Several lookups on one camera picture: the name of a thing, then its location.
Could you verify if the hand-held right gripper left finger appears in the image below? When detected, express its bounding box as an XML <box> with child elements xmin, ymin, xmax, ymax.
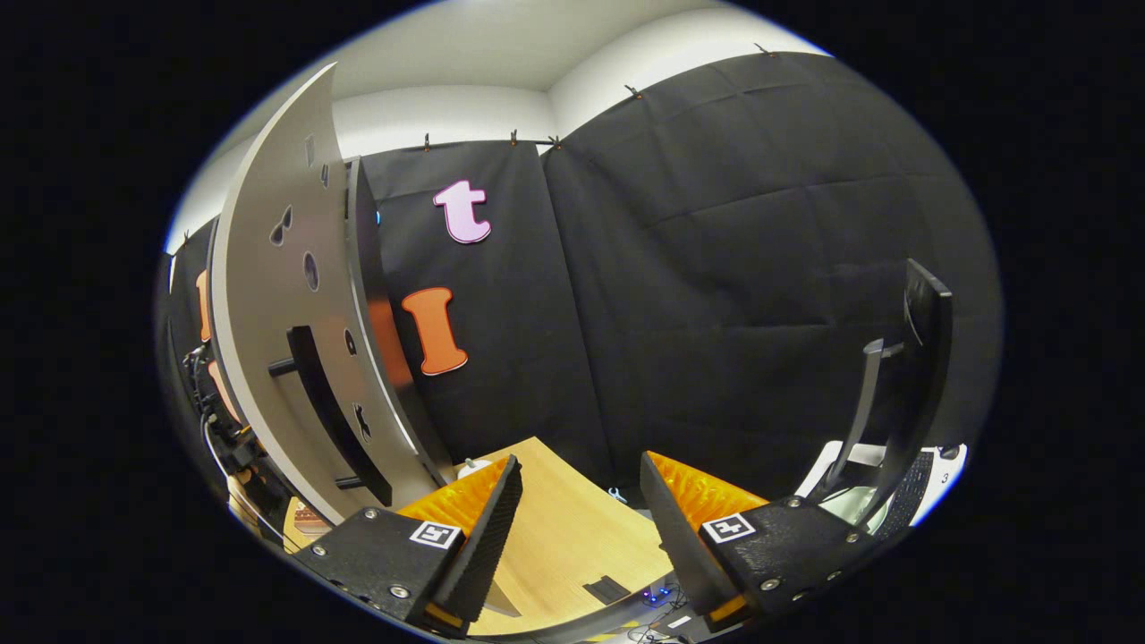
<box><xmin>291</xmin><ymin>454</ymin><xmax>524</xmax><ymax>638</ymax></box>

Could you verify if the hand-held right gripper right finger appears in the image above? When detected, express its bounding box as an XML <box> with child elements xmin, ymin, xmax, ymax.
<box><xmin>640</xmin><ymin>452</ymin><xmax>909</xmax><ymax>633</ymax></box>

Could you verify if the black cabinet door handle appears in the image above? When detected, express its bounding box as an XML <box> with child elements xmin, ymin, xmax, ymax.
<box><xmin>267</xmin><ymin>325</ymin><xmax>394</xmax><ymax>508</ymax></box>

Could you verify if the white cabinet door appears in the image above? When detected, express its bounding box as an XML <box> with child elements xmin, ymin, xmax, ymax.
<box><xmin>208</xmin><ymin>61</ymin><xmax>448</xmax><ymax>529</ymax></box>

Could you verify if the dark grey cabinet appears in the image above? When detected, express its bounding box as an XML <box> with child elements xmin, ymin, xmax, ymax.
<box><xmin>344</xmin><ymin>157</ymin><xmax>455</xmax><ymax>488</ymax></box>

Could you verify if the brown cover book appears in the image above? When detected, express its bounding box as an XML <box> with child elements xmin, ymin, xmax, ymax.
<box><xmin>291</xmin><ymin>501</ymin><xmax>336</xmax><ymax>539</ymax></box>

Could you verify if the black keyboard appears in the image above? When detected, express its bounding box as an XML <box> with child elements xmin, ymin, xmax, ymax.
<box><xmin>881</xmin><ymin>452</ymin><xmax>936</xmax><ymax>538</ymax></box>

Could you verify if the white side desk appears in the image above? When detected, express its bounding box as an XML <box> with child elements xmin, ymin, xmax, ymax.
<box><xmin>794</xmin><ymin>438</ymin><xmax>970</xmax><ymax>538</ymax></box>

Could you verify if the black backdrop cloth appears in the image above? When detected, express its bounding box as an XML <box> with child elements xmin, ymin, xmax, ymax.
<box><xmin>161</xmin><ymin>49</ymin><xmax>1003</xmax><ymax>502</ymax></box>

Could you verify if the black computer monitor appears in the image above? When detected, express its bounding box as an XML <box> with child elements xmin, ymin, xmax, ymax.
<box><xmin>821</xmin><ymin>258</ymin><xmax>954</xmax><ymax>529</ymax></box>

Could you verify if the row of black clips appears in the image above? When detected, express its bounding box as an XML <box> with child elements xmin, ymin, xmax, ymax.
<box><xmin>420</xmin><ymin>43</ymin><xmax>775</xmax><ymax>151</ymax></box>

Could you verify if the tangle of black cables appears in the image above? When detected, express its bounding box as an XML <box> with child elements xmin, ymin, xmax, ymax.
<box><xmin>626</xmin><ymin>590</ymin><xmax>690</xmax><ymax>643</ymax></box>

